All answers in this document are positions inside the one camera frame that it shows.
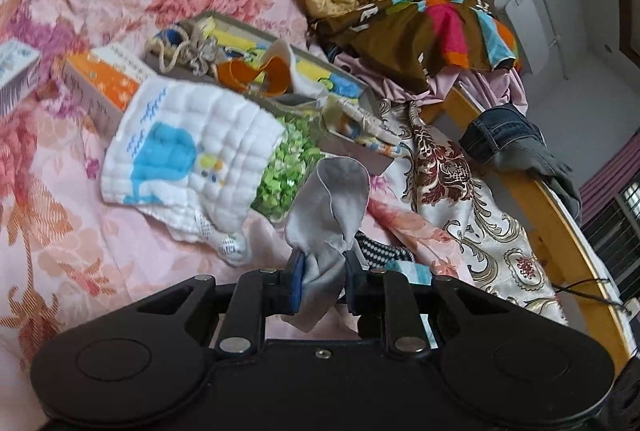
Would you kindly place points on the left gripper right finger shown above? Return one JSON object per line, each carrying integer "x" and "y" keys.
{"x": 385, "y": 303}

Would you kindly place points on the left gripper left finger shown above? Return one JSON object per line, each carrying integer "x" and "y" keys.
{"x": 256, "y": 296}

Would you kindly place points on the grey sock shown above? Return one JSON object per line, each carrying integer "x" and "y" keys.
{"x": 322, "y": 223}

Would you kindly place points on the white blue whale washcloth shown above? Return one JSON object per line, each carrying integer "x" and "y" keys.
{"x": 192, "y": 157}

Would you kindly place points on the black white patterned cloth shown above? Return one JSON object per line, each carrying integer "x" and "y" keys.
{"x": 378, "y": 254}

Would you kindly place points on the cream maroon damask cloth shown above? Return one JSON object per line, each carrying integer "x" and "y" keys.
{"x": 434, "y": 180}

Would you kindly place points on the striped pastel sock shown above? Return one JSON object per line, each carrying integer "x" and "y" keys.
{"x": 346, "y": 118}

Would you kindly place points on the pink floral bedsheet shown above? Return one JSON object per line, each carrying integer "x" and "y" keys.
{"x": 66, "y": 256}

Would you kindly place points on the blue denim jeans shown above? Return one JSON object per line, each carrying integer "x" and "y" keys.
{"x": 505, "y": 140}

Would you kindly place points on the grey shallow cardboard box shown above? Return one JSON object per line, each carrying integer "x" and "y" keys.
{"x": 329, "y": 143}

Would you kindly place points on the yellow blue cartoon towel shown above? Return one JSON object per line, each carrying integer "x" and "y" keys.
{"x": 312, "y": 77}

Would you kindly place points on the mauve pink cloth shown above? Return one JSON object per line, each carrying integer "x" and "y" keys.
{"x": 488, "y": 89}

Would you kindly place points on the brown multicolour striped garment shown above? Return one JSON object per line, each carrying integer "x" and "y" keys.
{"x": 411, "y": 41}

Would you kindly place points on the orange white medicine box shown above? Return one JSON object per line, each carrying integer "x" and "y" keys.
{"x": 103, "y": 81}

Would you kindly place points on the white air conditioner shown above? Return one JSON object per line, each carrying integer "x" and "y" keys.
{"x": 523, "y": 19}

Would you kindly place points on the white blue medicine box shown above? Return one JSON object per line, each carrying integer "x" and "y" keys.
{"x": 17, "y": 73}

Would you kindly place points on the wooden bed frame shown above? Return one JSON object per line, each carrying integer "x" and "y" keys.
{"x": 588, "y": 297}

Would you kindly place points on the beige knotted rope item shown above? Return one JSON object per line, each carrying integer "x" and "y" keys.
{"x": 176, "y": 48}

